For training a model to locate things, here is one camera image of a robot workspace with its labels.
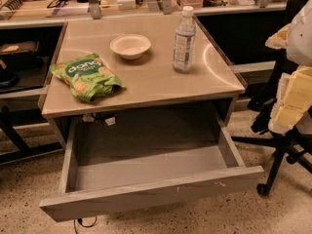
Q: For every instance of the yellow foam padded gripper finger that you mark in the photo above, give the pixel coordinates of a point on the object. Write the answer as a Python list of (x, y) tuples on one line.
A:
[(294, 95)]

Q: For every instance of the grey top drawer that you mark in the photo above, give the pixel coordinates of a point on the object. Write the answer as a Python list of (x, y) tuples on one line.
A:
[(150, 157)]

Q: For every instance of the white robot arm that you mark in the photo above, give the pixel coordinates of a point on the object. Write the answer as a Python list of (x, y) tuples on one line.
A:
[(304, 18)]

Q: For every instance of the grey cabinet with beige top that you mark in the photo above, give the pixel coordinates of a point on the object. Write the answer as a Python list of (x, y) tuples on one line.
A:
[(150, 80)]

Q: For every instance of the black office chair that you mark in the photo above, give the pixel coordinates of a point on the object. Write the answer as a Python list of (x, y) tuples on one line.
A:
[(293, 143)]

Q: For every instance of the long background workbench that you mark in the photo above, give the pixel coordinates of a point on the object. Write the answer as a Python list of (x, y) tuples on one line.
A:
[(22, 89)]

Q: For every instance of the clear plastic water bottle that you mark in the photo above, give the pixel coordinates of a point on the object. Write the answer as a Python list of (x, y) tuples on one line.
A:
[(185, 34)]

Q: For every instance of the white paper bowl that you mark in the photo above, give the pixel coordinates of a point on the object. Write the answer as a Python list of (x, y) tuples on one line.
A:
[(130, 46)]

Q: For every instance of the green snack bag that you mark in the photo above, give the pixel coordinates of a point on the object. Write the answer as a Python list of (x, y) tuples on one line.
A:
[(87, 77)]

